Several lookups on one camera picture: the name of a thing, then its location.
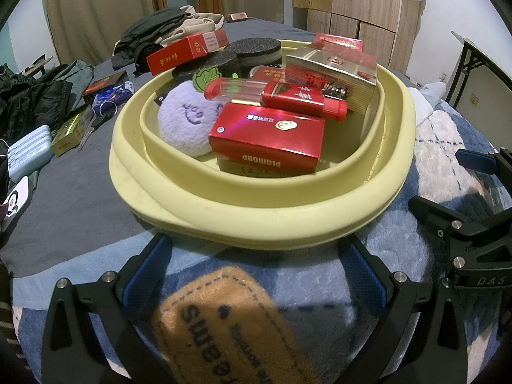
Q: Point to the red cigarette carton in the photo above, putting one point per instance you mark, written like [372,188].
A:
[268,74]
[340,43]

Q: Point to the black folding table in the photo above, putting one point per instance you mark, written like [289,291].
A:
[480,56]

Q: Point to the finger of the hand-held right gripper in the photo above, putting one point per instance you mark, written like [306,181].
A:
[440,218]
[476,160]

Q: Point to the silver cigarette box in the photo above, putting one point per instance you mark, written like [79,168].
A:
[352,88]

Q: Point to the black jacket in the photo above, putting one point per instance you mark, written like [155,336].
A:
[36,104]

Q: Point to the light blue power bank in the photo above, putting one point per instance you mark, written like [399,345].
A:
[28,154]

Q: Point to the pink box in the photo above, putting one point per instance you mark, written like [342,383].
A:
[236,16]

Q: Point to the wooden wardrobe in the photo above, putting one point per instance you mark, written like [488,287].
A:
[360,4]

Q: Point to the red clear plastic tube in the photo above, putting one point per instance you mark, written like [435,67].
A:
[232,90]

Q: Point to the checkered blue white blanket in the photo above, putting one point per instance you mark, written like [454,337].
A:
[260,272]

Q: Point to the grey bed sheet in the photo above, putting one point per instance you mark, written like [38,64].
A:
[72,208]

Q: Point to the purple plush toy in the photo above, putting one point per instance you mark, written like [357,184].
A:
[184,120]

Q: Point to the blue snack wrapper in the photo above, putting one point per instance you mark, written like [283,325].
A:
[112,96]

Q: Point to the black round sponge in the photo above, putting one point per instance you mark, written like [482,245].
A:
[254,50]
[200,66]

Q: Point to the small red white pack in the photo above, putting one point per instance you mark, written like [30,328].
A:
[218,41]

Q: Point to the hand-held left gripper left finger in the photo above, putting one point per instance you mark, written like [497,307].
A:
[146,276]

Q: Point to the yellow collapsible basin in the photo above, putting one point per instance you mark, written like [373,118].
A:
[260,216]

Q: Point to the yellow box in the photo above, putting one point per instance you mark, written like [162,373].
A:
[72,130]

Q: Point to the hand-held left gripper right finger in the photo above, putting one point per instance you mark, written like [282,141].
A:
[362,276]

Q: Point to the small lap table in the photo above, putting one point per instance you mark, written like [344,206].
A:
[38,64]

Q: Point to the black pouch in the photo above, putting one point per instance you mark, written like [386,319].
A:
[144,58]

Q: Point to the beige curtains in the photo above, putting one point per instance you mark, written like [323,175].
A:
[100,4]

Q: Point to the dark green clothes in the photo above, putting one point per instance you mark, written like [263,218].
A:
[152,28]

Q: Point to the white cartoon card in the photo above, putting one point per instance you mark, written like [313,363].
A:
[16,198]

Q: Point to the flat red box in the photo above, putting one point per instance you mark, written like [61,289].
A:
[106,82]

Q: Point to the red white cigarette box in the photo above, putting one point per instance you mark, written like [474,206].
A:
[172,58]

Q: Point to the red gold-emblem cigarette pack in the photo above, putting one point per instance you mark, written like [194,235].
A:
[264,136]

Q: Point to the grey green clothes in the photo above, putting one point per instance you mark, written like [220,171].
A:
[68,76]

